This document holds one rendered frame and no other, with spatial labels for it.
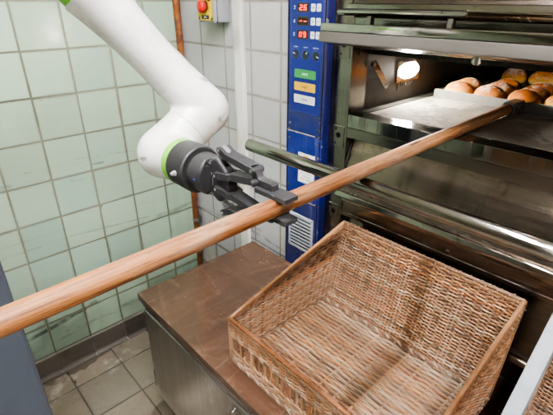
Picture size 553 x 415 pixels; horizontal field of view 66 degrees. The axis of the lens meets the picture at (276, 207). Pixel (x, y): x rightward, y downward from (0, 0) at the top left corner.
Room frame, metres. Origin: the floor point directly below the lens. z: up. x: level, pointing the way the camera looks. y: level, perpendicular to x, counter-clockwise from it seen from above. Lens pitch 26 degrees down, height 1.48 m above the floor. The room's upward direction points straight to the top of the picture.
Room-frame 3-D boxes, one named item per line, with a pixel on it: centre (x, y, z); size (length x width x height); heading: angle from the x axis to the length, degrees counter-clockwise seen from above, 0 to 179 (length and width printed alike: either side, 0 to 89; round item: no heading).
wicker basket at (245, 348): (0.83, -0.23, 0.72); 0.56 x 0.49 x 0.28; 43
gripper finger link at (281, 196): (0.61, 0.00, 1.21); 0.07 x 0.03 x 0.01; 43
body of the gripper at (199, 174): (0.72, 0.11, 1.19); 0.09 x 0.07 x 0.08; 43
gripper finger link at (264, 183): (0.63, 0.02, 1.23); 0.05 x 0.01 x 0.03; 43
